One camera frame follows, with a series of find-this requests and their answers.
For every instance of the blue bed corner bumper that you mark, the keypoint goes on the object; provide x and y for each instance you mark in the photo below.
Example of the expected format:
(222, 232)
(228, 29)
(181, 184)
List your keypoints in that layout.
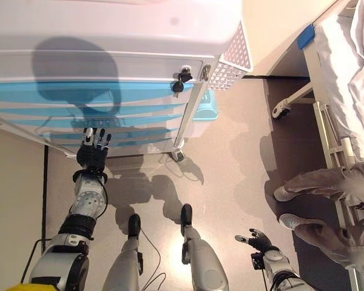
(305, 36)

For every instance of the silver robot leg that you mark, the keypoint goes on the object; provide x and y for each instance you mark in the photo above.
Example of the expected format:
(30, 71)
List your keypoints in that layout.
(203, 260)
(124, 266)

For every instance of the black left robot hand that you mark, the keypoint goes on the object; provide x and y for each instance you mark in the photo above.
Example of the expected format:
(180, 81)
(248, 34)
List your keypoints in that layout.
(92, 157)

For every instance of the white perforated side basket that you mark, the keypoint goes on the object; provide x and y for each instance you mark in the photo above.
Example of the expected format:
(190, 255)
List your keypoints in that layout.
(230, 66)

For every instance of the white hospital bed frame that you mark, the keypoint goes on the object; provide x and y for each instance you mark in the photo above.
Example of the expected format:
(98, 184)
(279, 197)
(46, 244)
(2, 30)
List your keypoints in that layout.
(324, 127)

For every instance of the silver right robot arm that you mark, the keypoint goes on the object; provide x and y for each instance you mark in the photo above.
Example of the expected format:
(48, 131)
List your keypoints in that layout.
(279, 266)

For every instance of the silver left robot leg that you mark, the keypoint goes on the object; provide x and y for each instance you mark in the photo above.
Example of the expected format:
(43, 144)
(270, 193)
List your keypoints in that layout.
(124, 266)

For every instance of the cart caster wheel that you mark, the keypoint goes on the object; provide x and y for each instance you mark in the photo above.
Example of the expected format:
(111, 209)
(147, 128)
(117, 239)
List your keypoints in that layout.
(178, 155)

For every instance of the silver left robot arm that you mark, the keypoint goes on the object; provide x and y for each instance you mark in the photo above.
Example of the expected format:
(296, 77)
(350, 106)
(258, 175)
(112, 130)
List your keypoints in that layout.
(85, 203)

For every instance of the white shoe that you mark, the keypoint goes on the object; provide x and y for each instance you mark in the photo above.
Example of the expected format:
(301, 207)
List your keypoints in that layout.
(291, 222)
(282, 193)

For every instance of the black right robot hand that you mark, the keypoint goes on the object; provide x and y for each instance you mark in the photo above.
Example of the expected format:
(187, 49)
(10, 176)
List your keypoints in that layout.
(261, 241)

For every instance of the metal cart latch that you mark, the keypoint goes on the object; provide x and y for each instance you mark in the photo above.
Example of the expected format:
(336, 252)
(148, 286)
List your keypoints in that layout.
(205, 72)

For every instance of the black cart keys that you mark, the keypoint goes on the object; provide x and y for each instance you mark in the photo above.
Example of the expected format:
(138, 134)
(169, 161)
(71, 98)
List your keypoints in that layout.
(179, 86)

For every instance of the light blue waste bin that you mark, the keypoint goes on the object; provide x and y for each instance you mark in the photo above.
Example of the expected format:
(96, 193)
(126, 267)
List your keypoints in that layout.
(207, 106)

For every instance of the silver right robot leg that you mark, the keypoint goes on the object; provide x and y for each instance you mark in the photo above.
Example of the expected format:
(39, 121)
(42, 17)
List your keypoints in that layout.
(203, 260)

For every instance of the white blue medical cart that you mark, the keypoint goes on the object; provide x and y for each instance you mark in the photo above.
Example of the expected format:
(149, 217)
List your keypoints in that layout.
(124, 36)

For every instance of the grey person trousers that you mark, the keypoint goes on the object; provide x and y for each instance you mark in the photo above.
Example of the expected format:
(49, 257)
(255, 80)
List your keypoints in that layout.
(327, 188)

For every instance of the white bed mattress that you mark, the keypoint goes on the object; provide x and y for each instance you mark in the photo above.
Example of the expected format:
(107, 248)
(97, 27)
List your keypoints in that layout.
(333, 75)

